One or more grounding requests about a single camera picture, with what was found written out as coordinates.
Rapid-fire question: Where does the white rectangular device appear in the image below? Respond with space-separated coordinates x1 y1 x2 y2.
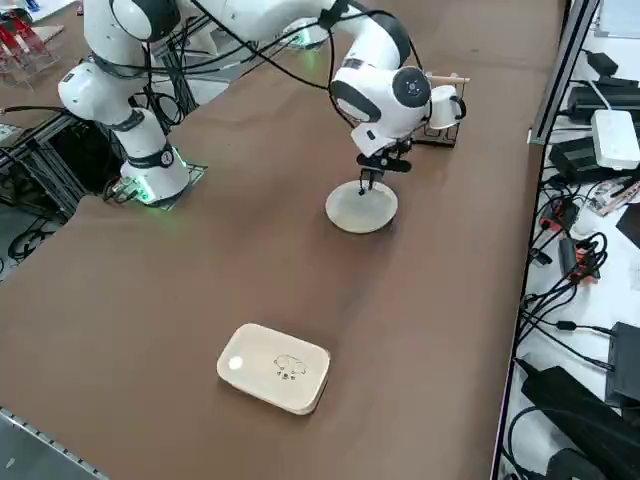
590 108 640 171

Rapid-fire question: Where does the clear acrylic shelf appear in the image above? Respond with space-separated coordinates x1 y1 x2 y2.
0 9 62 86

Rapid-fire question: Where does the red and black device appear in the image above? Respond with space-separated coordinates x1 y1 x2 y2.
559 234 609 284

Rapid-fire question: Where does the aluminium frame post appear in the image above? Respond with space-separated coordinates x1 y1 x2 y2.
527 0 602 146

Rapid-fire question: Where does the long black power adapter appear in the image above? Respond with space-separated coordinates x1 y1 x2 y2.
566 84 640 122

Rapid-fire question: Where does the black wire cup rack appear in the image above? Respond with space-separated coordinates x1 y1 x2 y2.
414 72 472 149

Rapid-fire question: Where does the printed paper sheet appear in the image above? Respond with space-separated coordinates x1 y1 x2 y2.
592 178 640 217

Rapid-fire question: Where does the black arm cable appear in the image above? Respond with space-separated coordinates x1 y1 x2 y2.
139 0 434 131

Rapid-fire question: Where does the large black power brick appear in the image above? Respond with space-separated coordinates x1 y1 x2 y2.
519 365 640 480

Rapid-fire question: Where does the white mug black handle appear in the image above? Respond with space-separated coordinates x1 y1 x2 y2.
428 85 468 131

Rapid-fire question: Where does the cream rectangular lidded box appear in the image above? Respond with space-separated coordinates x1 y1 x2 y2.
216 322 332 417

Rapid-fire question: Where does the small black power adapter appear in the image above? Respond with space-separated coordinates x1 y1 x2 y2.
584 49 620 77

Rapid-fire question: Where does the aluminium support frame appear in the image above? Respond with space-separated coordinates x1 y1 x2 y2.
0 112 126 221

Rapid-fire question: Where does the white round plate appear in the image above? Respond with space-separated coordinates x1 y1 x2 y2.
325 182 400 235

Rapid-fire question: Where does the black flat box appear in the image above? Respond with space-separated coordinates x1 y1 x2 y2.
603 321 640 407

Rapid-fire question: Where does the aluminium edge rail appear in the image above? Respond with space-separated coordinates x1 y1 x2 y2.
0 405 109 480

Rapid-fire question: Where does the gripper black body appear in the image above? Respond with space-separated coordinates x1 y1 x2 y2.
380 133 415 160

